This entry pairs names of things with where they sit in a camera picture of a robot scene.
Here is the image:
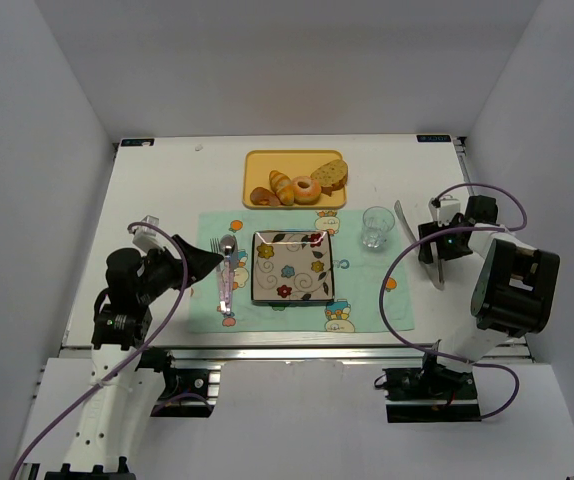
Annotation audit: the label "spoon with pink handle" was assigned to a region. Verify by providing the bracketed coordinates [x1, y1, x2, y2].
[219, 235, 237, 317]

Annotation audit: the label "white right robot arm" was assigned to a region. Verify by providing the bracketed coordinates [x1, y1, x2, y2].
[418, 195, 560, 383]

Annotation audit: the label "metal tongs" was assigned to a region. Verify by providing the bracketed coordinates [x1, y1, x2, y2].
[394, 200, 445, 291]

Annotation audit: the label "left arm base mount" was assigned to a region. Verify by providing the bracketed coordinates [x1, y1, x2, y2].
[138, 348, 215, 418]

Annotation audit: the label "yellow plastic tray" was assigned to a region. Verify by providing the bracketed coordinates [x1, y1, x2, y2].
[242, 150, 347, 210]

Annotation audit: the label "seeded bread slice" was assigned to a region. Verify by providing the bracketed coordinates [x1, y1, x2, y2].
[310, 159, 348, 195]

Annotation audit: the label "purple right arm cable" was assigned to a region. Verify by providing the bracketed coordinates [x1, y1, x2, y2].
[377, 182, 528, 421]

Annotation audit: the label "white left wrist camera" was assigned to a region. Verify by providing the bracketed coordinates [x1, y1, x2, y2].
[128, 215, 163, 254]

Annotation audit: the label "green cartoon placemat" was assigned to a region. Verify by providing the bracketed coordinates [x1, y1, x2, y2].
[188, 210, 414, 333]

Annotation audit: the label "striped croissant roll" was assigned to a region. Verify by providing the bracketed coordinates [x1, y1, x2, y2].
[269, 170, 295, 206]

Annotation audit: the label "small brown bread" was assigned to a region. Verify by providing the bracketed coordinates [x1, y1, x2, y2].
[250, 187, 282, 207]

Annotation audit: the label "aluminium table rail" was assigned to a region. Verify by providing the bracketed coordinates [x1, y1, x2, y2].
[61, 341, 533, 363]

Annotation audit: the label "clear drinking glass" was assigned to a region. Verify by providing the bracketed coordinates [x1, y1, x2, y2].
[361, 206, 396, 250]

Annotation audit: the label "left blue table label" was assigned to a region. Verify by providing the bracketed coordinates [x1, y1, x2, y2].
[120, 138, 155, 148]

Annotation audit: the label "knife with pink handle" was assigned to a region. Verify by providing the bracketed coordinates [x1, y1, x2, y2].
[226, 238, 238, 316]

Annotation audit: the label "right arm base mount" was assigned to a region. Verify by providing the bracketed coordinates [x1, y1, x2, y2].
[373, 368, 481, 424]

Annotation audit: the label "orange glazed donut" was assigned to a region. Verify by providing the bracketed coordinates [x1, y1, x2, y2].
[292, 176, 322, 205]

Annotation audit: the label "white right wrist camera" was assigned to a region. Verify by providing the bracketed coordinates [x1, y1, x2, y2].
[428, 195, 461, 226]

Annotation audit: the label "square floral plate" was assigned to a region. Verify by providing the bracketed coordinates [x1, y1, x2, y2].
[250, 230, 335, 305]

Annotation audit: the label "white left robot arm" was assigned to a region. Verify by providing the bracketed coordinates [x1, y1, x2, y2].
[45, 235, 223, 479]

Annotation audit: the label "fork with pink handle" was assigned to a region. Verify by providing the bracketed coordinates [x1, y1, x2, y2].
[210, 238, 227, 315]

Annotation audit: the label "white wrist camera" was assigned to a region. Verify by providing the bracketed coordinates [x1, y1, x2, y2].
[128, 215, 163, 254]
[428, 195, 461, 226]

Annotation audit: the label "blue table label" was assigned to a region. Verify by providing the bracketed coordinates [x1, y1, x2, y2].
[120, 138, 155, 148]
[416, 134, 452, 143]

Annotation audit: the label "right blue table label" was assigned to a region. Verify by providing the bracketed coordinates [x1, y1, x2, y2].
[416, 134, 452, 143]

